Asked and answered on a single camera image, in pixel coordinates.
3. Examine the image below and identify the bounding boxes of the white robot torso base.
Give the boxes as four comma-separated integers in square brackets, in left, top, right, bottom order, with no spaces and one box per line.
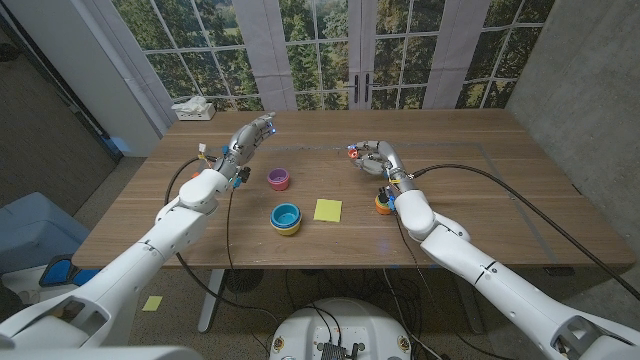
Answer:
[269,298,414,360]

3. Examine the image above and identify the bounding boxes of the dark trouser leg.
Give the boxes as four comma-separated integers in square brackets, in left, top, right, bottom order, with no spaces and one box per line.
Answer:
[0,284,24,321]

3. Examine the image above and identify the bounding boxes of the pink plastic bowl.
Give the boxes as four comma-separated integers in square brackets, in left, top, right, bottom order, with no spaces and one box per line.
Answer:
[267,172,291,192]

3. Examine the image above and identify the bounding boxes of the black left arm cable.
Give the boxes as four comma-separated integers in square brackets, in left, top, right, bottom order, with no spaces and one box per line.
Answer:
[163,155,281,321]

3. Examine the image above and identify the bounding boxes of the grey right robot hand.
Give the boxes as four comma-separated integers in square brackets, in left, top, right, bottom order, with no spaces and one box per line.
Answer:
[348,139,419,195]

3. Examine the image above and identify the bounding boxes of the black round floor fan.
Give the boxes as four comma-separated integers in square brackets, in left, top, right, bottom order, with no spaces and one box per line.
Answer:
[223,268,265,295]

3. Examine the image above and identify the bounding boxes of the white robot chest edge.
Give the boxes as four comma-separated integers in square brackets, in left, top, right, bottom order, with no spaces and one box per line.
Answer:
[0,345,204,360]

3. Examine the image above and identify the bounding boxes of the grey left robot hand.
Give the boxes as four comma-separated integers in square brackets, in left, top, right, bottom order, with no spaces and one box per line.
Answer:
[217,112,278,182]

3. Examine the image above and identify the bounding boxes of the grey table leg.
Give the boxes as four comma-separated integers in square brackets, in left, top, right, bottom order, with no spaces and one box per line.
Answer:
[452,267,486,335]

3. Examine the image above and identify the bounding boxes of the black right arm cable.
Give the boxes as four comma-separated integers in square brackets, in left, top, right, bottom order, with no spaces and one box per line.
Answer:
[410,163,640,301]

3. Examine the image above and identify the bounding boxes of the yellow plastic bowl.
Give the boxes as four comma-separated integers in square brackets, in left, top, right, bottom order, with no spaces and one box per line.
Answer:
[272,219,302,237]

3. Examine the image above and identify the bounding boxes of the yellow sticky note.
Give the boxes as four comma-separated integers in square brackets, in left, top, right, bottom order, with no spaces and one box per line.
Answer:
[313,198,344,224]

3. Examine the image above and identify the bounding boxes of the white tissue box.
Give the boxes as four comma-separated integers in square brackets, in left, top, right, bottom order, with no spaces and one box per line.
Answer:
[171,96,217,122]

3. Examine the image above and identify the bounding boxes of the printed window backdrop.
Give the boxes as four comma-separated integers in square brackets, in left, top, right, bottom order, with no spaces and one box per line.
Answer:
[112,0,556,112]

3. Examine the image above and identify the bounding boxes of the teal plastic bowl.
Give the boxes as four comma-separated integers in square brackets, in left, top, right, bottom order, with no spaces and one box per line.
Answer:
[271,202,302,227]

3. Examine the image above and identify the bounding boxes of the blue and black pedal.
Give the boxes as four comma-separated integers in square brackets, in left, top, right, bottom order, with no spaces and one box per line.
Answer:
[38,253,101,289]

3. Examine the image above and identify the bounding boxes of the blue plastic bowl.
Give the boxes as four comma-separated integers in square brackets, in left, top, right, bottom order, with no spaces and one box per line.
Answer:
[270,202,303,230]

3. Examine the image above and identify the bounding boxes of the white table leg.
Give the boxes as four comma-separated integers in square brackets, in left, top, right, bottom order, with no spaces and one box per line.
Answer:
[197,268,227,335]

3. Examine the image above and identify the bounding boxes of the blue grey storage box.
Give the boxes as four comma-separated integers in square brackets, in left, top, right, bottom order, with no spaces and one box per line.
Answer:
[0,192,91,275]

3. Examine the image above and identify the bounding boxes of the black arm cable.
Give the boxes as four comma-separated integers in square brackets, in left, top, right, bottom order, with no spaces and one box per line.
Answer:
[163,155,281,321]
[410,163,640,301]

